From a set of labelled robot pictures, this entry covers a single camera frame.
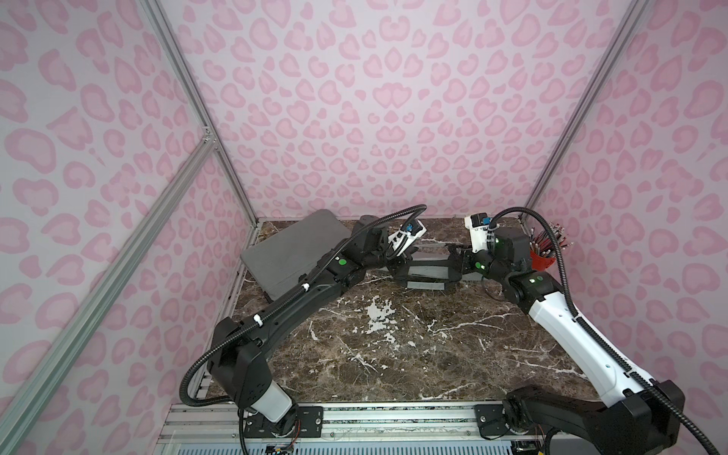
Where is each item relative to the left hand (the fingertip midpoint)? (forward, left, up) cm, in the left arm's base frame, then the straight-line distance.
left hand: (415, 244), depth 74 cm
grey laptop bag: (+15, +48, -29) cm, 58 cm away
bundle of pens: (+13, -44, -15) cm, 49 cm away
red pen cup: (+10, -46, -23) cm, 52 cm away
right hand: (+1, -11, -3) cm, 11 cm away
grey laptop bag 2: (-1, -5, -9) cm, 10 cm away
